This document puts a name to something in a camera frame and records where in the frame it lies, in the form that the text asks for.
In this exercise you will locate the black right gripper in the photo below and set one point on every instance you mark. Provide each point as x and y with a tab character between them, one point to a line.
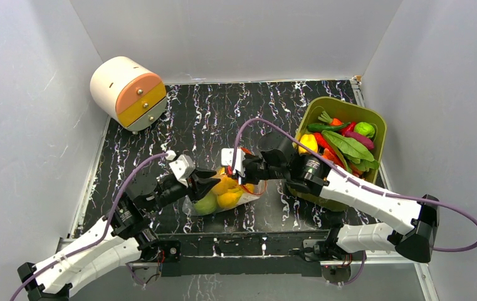
246	167

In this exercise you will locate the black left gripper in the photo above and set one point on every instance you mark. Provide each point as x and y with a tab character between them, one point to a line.
203	184

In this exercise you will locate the yellow toy banana bunch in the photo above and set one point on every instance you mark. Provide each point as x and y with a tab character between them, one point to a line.
225	184

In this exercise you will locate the green toy cabbage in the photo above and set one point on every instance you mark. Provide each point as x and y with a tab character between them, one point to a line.
207	205

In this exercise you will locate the clear zip bag orange zipper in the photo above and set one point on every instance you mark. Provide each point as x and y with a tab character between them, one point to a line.
251	192

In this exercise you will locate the yellow toy lemon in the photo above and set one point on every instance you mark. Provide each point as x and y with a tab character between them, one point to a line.
229	199

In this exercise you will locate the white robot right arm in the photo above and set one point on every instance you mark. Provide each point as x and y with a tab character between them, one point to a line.
406	227

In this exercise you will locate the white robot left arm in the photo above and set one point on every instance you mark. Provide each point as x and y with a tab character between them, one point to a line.
120	237

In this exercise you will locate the yellow toy bell pepper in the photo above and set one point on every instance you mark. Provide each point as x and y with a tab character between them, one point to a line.
308	141

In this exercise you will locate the green toy cucumber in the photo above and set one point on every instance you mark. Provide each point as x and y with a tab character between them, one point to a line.
317	127

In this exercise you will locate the orange toy carrot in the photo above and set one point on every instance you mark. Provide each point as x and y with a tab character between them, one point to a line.
324	117

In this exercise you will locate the long green toy leaf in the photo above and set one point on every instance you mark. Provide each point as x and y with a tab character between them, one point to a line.
356	152

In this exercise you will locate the red toy chili pepper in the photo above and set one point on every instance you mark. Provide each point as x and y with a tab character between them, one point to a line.
349	128

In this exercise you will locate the olive green plastic bin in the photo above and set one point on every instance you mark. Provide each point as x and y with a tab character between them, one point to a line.
346	112

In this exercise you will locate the purple toy sweet potato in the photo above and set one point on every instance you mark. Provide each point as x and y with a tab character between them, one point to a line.
365	141

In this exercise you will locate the lime green toy fruit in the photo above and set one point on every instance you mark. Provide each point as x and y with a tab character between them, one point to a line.
366	129

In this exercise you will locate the round white mini drawer cabinet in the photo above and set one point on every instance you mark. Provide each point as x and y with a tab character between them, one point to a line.
129	93

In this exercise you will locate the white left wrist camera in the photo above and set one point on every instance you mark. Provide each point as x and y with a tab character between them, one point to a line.
182	167

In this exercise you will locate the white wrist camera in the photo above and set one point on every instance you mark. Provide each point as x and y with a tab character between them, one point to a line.
232	162
182	167

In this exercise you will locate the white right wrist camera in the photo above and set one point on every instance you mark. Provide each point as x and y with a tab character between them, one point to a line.
232	162

